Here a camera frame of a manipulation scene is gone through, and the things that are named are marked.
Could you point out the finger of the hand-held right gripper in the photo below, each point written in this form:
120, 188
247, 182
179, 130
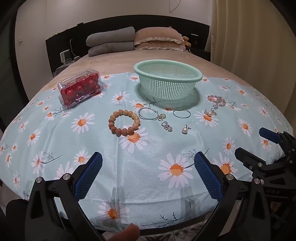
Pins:
268, 134
248, 160

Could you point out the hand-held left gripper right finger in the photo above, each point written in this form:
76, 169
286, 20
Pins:
207, 173

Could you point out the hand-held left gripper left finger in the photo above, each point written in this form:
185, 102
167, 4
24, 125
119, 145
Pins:
92, 171

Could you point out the white pearl earring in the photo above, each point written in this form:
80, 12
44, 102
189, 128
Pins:
185, 130
209, 113

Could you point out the green plastic colander basket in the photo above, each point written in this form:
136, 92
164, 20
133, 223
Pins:
167, 69

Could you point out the person's left hand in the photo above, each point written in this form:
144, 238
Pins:
127, 233

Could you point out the light blue daisy cloth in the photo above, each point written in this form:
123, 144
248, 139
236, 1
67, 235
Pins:
92, 129

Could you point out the clear box of cherry tomatoes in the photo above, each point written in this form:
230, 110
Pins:
79, 89

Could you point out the cream curtain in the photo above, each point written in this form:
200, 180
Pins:
249, 41

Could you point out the dark bedside table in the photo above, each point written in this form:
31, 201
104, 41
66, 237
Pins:
201, 54

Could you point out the beige bed blanket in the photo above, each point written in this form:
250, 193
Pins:
111, 62

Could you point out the small white bedside device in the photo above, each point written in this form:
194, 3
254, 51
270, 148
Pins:
66, 56

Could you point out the brown teddy bear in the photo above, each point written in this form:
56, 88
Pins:
186, 41

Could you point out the grey pillow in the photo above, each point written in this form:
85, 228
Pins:
111, 34
111, 48

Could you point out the black headboard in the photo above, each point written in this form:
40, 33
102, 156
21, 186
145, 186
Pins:
57, 46

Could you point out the beige frilled pillow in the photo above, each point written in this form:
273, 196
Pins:
157, 34
159, 46

